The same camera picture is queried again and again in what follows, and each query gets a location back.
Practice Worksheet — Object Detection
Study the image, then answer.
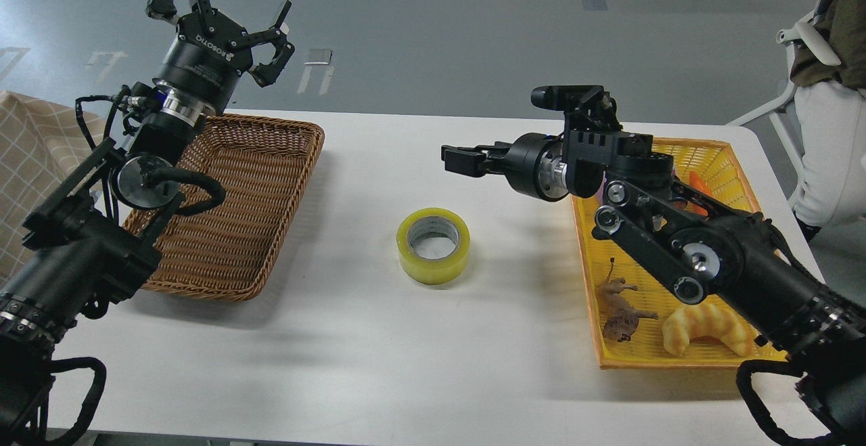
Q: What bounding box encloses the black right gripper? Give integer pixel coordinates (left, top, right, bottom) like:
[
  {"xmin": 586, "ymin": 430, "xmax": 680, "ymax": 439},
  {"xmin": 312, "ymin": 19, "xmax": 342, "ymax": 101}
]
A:
[{"xmin": 441, "ymin": 133, "xmax": 569, "ymax": 202}]

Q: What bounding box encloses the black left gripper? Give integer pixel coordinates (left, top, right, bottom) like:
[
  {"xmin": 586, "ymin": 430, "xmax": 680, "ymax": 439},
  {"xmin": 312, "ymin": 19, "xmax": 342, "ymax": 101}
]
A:
[{"xmin": 145, "ymin": 0, "xmax": 296, "ymax": 116}]

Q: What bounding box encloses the yellow tape roll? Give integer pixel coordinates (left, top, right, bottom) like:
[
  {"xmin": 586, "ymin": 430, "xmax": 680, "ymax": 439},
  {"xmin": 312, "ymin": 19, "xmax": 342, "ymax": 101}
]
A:
[{"xmin": 396, "ymin": 208, "xmax": 471, "ymax": 286}]

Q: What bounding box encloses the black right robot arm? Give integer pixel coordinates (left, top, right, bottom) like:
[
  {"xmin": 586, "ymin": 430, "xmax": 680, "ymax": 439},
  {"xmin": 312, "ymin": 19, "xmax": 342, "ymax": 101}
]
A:
[{"xmin": 441, "ymin": 85, "xmax": 865, "ymax": 445}]

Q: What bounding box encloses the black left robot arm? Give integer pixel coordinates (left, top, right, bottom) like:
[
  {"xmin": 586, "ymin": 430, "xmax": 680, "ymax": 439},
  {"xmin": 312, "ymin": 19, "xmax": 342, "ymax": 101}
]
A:
[{"xmin": 1, "ymin": 0, "xmax": 295, "ymax": 445}]

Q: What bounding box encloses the brown wicker basket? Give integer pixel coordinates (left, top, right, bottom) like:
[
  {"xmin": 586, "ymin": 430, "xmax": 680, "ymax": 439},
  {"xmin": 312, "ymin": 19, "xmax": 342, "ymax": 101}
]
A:
[{"xmin": 143, "ymin": 114, "xmax": 325, "ymax": 302}]

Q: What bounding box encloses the beige checkered cloth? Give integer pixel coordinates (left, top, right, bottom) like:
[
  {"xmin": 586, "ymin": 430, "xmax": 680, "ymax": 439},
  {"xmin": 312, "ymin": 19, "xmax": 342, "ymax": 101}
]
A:
[{"xmin": 1, "ymin": 89, "xmax": 91, "ymax": 283}]

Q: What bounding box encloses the brown toy lion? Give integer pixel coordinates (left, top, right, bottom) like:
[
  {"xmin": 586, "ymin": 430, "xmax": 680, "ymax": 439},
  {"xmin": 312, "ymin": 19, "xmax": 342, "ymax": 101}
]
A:
[{"xmin": 596, "ymin": 257, "xmax": 660, "ymax": 343}]

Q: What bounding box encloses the orange toy carrot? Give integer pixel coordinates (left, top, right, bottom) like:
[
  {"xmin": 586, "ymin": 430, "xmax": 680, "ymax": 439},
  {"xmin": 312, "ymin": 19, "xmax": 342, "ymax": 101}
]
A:
[{"xmin": 687, "ymin": 171, "xmax": 709, "ymax": 217}]

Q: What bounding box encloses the yellow plastic basket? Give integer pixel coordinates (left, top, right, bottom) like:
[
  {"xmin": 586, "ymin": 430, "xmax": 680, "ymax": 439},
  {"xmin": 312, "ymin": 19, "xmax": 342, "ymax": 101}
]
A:
[{"xmin": 572, "ymin": 137, "xmax": 789, "ymax": 370}]

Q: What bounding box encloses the toy croissant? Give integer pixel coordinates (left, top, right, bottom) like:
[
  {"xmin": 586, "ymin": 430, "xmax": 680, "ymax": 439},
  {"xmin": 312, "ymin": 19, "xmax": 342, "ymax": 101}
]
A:
[{"xmin": 662, "ymin": 302, "xmax": 754, "ymax": 357}]

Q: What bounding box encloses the white office chair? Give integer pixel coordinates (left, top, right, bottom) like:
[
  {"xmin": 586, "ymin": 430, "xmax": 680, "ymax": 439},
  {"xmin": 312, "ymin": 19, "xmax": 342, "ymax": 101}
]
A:
[{"xmin": 727, "ymin": 0, "xmax": 850, "ymax": 129}]

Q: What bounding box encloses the seated person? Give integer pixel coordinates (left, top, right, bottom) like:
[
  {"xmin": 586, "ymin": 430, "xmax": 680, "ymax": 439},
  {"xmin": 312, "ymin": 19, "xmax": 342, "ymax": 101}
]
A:
[{"xmin": 790, "ymin": 0, "xmax": 865, "ymax": 240}]

